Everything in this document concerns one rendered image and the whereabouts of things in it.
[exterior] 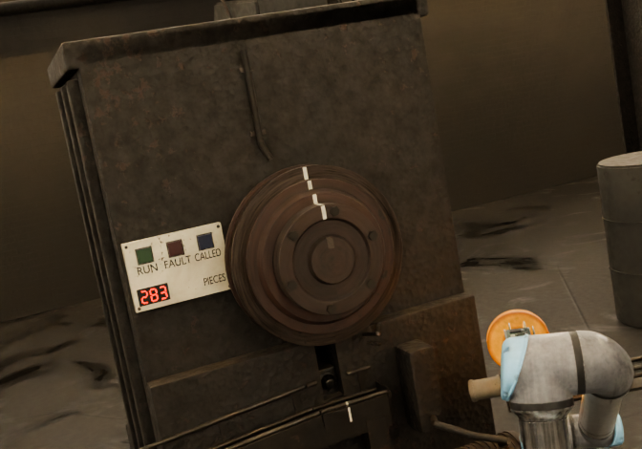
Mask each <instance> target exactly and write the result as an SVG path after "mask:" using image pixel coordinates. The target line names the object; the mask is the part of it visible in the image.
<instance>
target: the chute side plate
mask: <svg viewBox="0 0 642 449"><path fill-rule="evenodd" d="M349 407H350V409H351V414H352V420H353V421H352V422H350V416H349V411H348V408H349ZM385 415H386V419H387V424H388V425H391V424H393V422H392V417H391V411H390V405H389V400H388V395H387V394H386V395H383V396H377V397H374V398H371V399H368V400H365V401H362V402H359V403H356V404H353V405H350V406H347V407H344V408H341V409H338V410H335V411H331V412H328V413H326V414H323V415H322V416H318V417H314V418H311V419H309V420H306V421H304V422H301V423H299V424H296V425H294V426H291V427H289V428H288V429H285V430H283V431H280V432H278V433H275V434H273V435H270V436H268V437H265V438H261V439H259V440H256V441H254V442H252V443H250V444H248V445H245V446H243V447H240V448H238V449H321V448H323V447H326V446H328V445H331V444H334V443H337V442H339V441H342V440H345V439H348V438H353V437H356V436H359V435H362V434H365V433H368V430H367V424H366V421H367V420H370V419H373V418H376V417H381V416H385ZM322 418H323V420H322ZM323 423H324V424H323Z"/></svg>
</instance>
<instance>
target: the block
mask: <svg viewBox="0 0 642 449"><path fill-rule="evenodd" d="M395 350H396V361H397V366H398V371H399V377H400V383H401V389H402V393H403V399H404V405H405V411H406V417H407V421H408V424H409V425H410V426H412V427H413V428H415V429H416V430H418V431H419V432H421V433H422V434H426V433H429V432H432V431H435V430H437V429H438V428H434V427H433V426H432V425H431V422H430V416H431V415H434V416H436V417H437V419H438V421H441V422H444V423H445V417H444V412H443V406H442V400H441V394H440V388H439V377H438V371H437V365H436V359H435V354H434V349H433V347H432V346H431V345H429V344H427V343H425V342H423V341H420V340H418V339H415V340H412V341H408V342H405V343H402V344H398V345H396V347H395Z"/></svg>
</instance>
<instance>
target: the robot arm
mask: <svg viewBox="0 0 642 449"><path fill-rule="evenodd" d="M508 328H509V330H503V331H504V338H505V340H504V341H503V344H502V354H501V397H502V400H505V401H509V404H510V410H511V411H512V412H513V413H514V414H515V415H516V416H518V419H519V429H520V443H521V447H522V449H588V448H602V447H604V448H610V447H612V446H620V445H622V444H623V442H624V430H623V424H622V420H621V417H620V416H619V414H618V412H619V408H620V405H621V401H622V397H623V396H624V395H625V394H626V393H627V392H628V391H629V390H630V388H631V385H632V382H633V375H634V371H633V365H632V363H631V359H630V357H629V355H628V354H627V352H626V351H625V350H624V349H623V348H622V347H621V346H620V345H619V344H618V343H616V342H615V341H614V340H612V339H611V338H609V337H607V336H605V335H604V334H602V333H598V332H595V331H567V332H555V333H545V334H535V331H534V327H533V326H532V331H533V335H531V332H530V328H529V327H526V325H525V321H523V327H522V328H519V329H512V330H511V328H510V324H509V323H508ZM577 395H582V401H581V407H580V414H578V415H568V413H569V412H570V411H571V409H572V408H573V407H574V401H573V396H577Z"/></svg>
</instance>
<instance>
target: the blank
mask: <svg viewBox="0 0 642 449"><path fill-rule="evenodd" d="M523 321H525V325H526V327H529V328H530V332H531V335H533V331H532V326H533V327H534V331H535V334H545V333H549V332H548V329H547V327H546V324H545V323H544V321H543V320H542V319H541V318H540V317H539V316H537V315H536V314H534V313H533V312H530V311H528V310H508V311H505V312H503V313H502V314H500V315H499V316H497V317H496V318H495V319H494V320H493V322H492V323H491V325H490V326H489V329H488V332H487V336H486V342H487V348H488V350H489V353H490V355H491V357H492V358H493V360H494V361H495V362H496V363H497V364H498V365H500V366H501V354H502V344H503V341H504V340H505V338H504V331H503V330H509V328H508V323H509V324H510V328H511V330H512V329H519V328H522V327H523Z"/></svg>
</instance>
